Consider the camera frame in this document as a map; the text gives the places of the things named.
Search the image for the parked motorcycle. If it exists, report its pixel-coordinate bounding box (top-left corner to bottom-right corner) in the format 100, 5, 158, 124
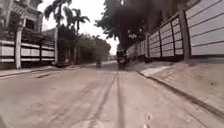
116, 48, 128, 71

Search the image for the person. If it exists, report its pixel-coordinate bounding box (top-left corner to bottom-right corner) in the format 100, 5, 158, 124
95, 59, 103, 69

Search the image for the row of green bushes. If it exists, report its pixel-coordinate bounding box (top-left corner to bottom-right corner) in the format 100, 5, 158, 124
57, 24, 112, 65

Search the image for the grey concrete road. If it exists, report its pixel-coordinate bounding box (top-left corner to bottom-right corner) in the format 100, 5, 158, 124
0, 60, 224, 128

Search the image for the large dark tree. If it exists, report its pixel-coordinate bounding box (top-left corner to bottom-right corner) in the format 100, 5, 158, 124
94, 0, 181, 58

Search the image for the dark vehicle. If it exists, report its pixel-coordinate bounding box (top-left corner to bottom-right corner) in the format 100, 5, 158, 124
55, 59, 72, 68

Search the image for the small palm tree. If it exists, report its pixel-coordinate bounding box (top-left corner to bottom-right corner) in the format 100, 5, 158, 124
65, 8, 91, 64

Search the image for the tall palm tree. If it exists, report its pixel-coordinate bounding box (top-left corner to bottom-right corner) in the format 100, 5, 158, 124
43, 0, 73, 64

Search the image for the raised concrete pavement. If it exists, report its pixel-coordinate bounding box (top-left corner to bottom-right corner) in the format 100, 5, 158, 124
135, 60, 224, 120

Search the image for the dark fence with white panels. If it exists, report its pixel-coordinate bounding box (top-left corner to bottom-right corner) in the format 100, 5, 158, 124
0, 25, 58, 70

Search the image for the narrow concrete pavement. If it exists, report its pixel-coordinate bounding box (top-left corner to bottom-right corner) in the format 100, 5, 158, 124
0, 65, 81, 79

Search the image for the building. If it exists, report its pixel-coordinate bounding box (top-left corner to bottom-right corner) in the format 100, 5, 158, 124
0, 0, 44, 34

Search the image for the white panelled wall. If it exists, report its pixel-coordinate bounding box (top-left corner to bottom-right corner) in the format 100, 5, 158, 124
125, 0, 224, 62

